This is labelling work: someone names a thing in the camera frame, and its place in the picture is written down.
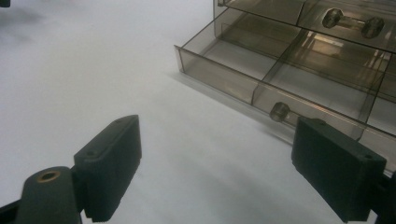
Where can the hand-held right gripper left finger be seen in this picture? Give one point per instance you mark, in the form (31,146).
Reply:
(109,165)

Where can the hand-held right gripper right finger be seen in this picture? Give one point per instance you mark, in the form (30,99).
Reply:
(336,168)

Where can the smoky clear drawer with compartments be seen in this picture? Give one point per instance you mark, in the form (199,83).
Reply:
(236,59)

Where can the smoky clear drawer organizer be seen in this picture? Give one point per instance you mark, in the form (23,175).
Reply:
(215,11)

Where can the dark object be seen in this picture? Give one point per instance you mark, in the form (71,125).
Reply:
(4,2)

